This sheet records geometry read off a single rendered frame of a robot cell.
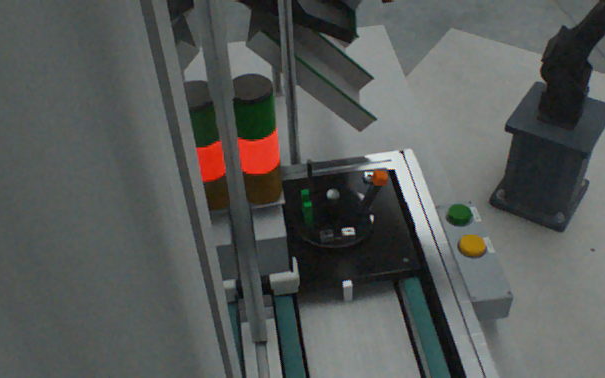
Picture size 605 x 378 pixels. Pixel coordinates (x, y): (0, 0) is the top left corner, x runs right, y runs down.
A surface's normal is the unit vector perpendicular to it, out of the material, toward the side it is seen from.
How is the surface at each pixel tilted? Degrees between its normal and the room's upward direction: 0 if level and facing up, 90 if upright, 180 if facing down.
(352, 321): 0
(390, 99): 0
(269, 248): 90
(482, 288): 0
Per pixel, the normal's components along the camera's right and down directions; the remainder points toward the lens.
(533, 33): -0.04, -0.70
